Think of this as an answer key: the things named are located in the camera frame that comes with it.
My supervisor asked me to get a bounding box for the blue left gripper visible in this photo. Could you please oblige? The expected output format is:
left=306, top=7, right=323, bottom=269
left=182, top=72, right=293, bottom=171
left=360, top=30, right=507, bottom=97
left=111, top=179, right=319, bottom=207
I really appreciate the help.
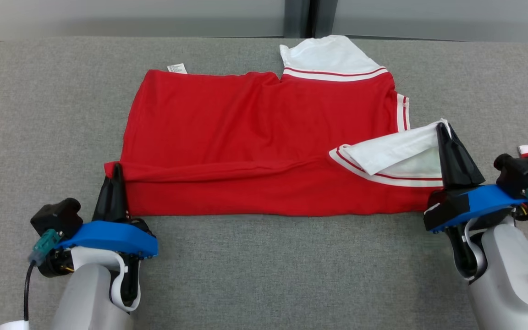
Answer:
left=37, top=163, right=159, bottom=278

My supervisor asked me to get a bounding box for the red shirt with white sleeves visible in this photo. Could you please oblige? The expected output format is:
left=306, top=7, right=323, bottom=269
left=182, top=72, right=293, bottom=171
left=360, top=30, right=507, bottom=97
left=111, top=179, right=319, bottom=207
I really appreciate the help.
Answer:
left=103, top=35, right=453, bottom=217

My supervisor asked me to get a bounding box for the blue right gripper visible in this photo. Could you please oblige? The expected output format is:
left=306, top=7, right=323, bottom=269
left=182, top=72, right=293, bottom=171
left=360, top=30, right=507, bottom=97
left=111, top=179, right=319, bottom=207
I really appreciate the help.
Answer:
left=423, top=121, right=528, bottom=234

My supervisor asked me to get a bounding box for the left black cable teal plug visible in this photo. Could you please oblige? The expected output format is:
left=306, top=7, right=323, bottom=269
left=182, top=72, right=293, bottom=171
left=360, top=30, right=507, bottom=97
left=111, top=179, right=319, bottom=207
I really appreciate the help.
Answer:
left=23, top=228, right=64, bottom=322

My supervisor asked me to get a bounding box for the grey partition post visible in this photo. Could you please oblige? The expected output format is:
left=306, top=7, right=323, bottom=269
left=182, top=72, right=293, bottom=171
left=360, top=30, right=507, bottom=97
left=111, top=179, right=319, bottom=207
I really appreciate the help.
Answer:
left=284, top=0, right=338, bottom=39

